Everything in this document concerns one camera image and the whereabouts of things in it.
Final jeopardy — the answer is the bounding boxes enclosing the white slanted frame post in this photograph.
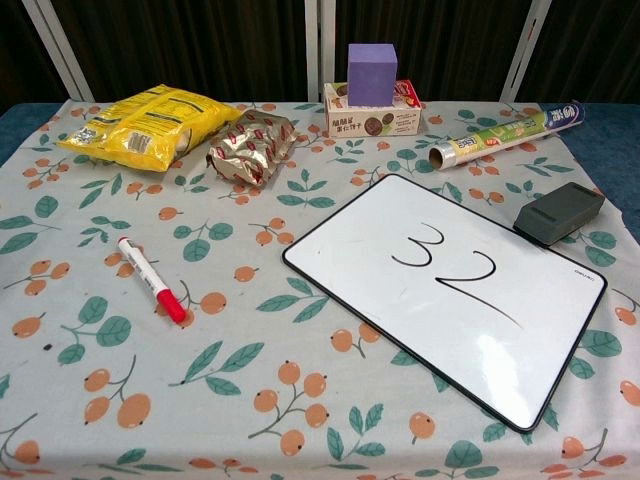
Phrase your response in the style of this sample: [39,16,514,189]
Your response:
[22,0,96,102]
[501,0,551,104]

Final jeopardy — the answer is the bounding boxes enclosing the red-capped whiteboard marker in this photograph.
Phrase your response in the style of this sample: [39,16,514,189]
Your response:
[116,236,188,325]

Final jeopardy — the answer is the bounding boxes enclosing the purple foam cube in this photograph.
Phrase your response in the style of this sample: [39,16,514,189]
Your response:
[347,43,400,108]

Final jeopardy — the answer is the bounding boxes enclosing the white upright frame post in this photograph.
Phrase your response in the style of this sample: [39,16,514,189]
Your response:
[303,0,335,104]

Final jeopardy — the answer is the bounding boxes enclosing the black pleated curtain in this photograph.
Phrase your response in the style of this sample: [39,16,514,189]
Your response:
[0,0,640,116]

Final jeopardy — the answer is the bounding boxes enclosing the yellow snack bag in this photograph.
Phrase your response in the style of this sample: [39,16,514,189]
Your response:
[56,83,243,174]

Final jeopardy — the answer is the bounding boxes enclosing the black-framed whiteboard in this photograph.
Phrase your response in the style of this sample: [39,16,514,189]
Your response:
[281,173,609,433]

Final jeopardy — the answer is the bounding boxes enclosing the floral leaf-and-fruit tablecloth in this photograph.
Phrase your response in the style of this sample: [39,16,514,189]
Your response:
[0,97,640,480]

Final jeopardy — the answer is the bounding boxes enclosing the dark grey board eraser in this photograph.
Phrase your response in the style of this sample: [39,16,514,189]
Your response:
[512,181,606,247]

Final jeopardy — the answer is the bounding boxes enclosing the gold foil snack bag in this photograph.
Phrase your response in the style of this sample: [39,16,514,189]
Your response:
[205,109,300,189]

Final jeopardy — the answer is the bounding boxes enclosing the cookie box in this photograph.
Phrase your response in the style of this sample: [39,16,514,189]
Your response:
[322,78,423,139]

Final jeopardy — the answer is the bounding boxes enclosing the cling film roll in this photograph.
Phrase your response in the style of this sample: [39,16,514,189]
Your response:
[428,99,587,171]

